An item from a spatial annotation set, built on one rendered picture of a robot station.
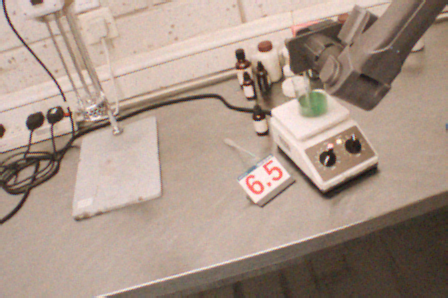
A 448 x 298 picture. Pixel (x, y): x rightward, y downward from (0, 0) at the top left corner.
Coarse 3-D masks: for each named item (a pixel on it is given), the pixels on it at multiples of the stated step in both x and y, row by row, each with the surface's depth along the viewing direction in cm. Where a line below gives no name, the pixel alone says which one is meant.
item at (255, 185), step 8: (272, 160) 100; (264, 168) 99; (272, 168) 99; (280, 168) 100; (248, 176) 97; (256, 176) 98; (264, 176) 98; (272, 176) 99; (280, 176) 99; (248, 184) 96; (256, 184) 97; (264, 184) 97; (272, 184) 98; (256, 192) 96
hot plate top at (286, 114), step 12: (276, 108) 105; (288, 108) 104; (336, 108) 101; (288, 120) 101; (300, 120) 100; (312, 120) 99; (324, 120) 99; (336, 120) 98; (300, 132) 97; (312, 132) 97
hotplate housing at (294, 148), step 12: (276, 120) 105; (348, 120) 100; (276, 132) 105; (288, 132) 101; (324, 132) 99; (336, 132) 98; (288, 144) 101; (300, 144) 97; (312, 144) 97; (300, 156) 97; (300, 168) 101; (312, 168) 95; (360, 168) 96; (312, 180) 97; (336, 180) 94; (348, 180) 96; (324, 192) 94
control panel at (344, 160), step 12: (348, 132) 99; (360, 132) 99; (324, 144) 97; (336, 144) 97; (312, 156) 95; (336, 156) 96; (348, 156) 96; (360, 156) 96; (372, 156) 96; (324, 168) 94; (336, 168) 95; (348, 168) 95; (324, 180) 93
